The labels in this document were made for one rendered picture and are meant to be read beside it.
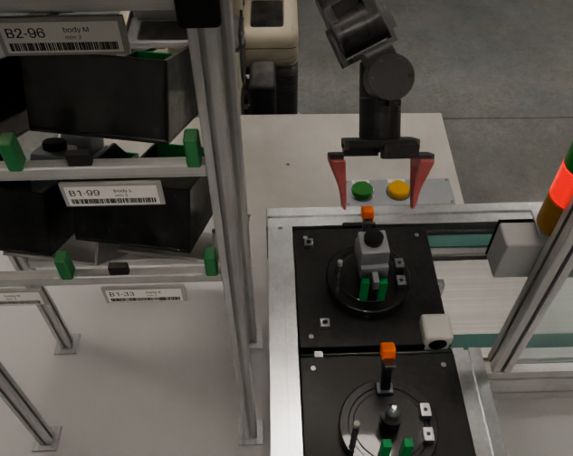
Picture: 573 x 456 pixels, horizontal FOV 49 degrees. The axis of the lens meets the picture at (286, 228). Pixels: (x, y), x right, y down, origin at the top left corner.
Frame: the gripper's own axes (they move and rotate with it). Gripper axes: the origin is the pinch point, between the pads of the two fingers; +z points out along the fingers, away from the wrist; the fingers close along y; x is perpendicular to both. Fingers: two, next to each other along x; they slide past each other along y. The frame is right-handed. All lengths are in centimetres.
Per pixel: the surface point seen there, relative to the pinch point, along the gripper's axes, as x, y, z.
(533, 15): 256, 118, -55
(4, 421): 6, -60, 36
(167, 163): -35.0, -23.2, -9.6
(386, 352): -7.2, 0.4, 19.6
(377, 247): 5.2, 0.7, 7.7
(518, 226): -11.2, 15.9, 1.4
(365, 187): 30.3, 2.0, 2.1
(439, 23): 251, 68, -51
